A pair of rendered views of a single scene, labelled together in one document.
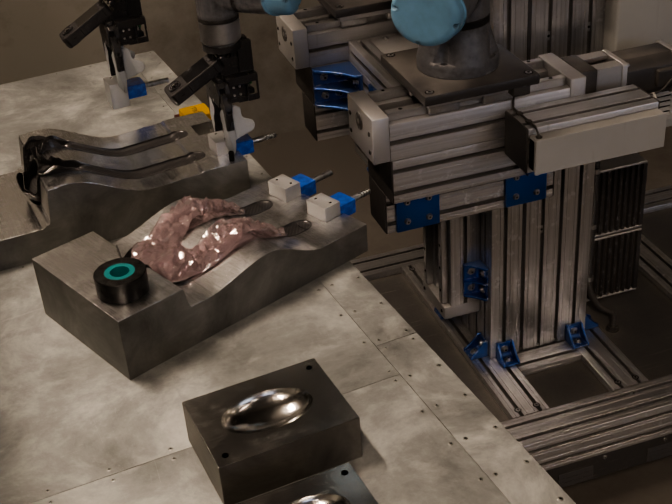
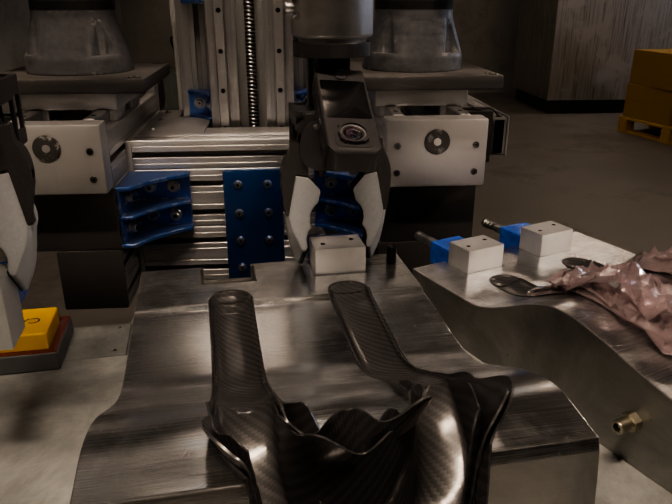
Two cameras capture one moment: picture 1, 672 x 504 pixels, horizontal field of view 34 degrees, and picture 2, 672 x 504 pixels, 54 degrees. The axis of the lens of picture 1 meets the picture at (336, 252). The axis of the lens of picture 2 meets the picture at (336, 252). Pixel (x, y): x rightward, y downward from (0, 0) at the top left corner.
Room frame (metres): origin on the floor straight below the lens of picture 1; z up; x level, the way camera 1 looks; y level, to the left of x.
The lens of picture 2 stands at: (1.81, 0.80, 1.14)
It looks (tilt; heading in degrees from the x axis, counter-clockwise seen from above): 22 degrees down; 281
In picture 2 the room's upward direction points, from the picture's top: straight up
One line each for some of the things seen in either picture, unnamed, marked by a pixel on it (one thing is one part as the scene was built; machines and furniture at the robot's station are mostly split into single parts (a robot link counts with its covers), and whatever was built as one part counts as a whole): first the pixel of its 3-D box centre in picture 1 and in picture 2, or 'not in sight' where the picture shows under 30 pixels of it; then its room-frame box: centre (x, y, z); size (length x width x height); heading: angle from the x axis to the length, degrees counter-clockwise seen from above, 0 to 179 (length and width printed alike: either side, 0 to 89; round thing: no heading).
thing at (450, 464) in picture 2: (107, 152); (324, 352); (1.90, 0.42, 0.92); 0.35 x 0.16 x 0.09; 113
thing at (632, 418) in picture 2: not in sight; (625, 424); (1.68, 0.35, 0.84); 0.02 x 0.01 x 0.02; 40
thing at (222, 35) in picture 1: (219, 30); (328, 17); (1.94, 0.18, 1.12); 0.08 x 0.08 x 0.05
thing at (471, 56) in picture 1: (457, 38); (412, 33); (1.90, -0.25, 1.09); 0.15 x 0.15 x 0.10
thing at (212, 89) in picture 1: (228, 70); (330, 106); (1.94, 0.17, 1.04); 0.09 x 0.08 x 0.12; 113
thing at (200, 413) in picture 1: (271, 429); not in sight; (1.16, 0.11, 0.83); 0.20 x 0.15 x 0.07; 113
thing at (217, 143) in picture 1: (245, 142); (328, 249); (1.95, 0.16, 0.89); 0.13 x 0.05 x 0.05; 113
